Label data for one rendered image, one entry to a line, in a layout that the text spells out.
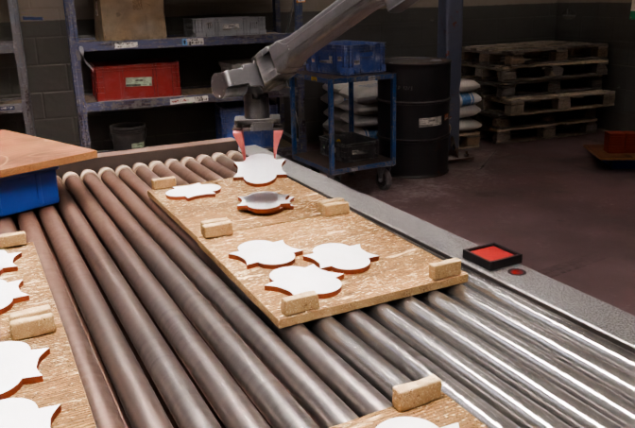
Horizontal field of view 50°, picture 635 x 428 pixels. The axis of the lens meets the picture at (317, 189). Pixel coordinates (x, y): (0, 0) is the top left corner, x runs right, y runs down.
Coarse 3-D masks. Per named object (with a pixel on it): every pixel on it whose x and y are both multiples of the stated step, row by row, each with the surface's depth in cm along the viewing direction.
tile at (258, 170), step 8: (248, 160) 156; (256, 160) 156; (264, 160) 156; (272, 160) 156; (280, 160) 156; (240, 168) 153; (248, 168) 153; (256, 168) 153; (264, 168) 153; (272, 168) 153; (280, 168) 153; (240, 176) 150; (248, 176) 150; (256, 176) 150; (264, 176) 150; (272, 176) 150; (280, 176) 151; (248, 184) 149; (256, 184) 148; (264, 184) 148
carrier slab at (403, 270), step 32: (288, 224) 143; (320, 224) 143; (352, 224) 142; (224, 256) 126; (384, 256) 124; (416, 256) 124; (256, 288) 112; (352, 288) 111; (384, 288) 111; (416, 288) 112; (288, 320) 102
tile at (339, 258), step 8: (320, 248) 126; (328, 248) 126; (336, 248) 126; (344, 248) 126; (352, 248) 126; (360, 248) 126; (304, 256) 123; (312, 256) 123; (320, 256) 123; (328, 256) 122; (336, 256) 122; (344, 256) 122; (352, 256) 122; (360, 256) 122; (368, 256) 122; (376, 256) 122; (320, 264) 119; (328, 264) 119; (336, 264) 119; (344, 264) 119; (352, 264) 119; (360, 264) 119; (368, 264) 119; (336, 272) 118; (344, 272) 117; (352, 272) 117; (360, 272) 117
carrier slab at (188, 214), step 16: (160, 192) 170; (224, 192) 168; (240, 192) 168; (288, 192) 167; (304, 192) 166; (176, 208) 156; (192, 208) 156; (208, 208) 156; (224, 208) 155; (304, 208) 154; (192, 224) 145; (240, 224) 144; (256, 224) 144; (272, 224) 144
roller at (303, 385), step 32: (128, 192) 176; (160, 224) 151; (192, 256) 131; (224, 288) 116; (256, 320) 105; (256, 352) 99; (288, 352) 95; (288, 384) 90; (320, 384) 87; (320, 416) 82; (352, 416) 80
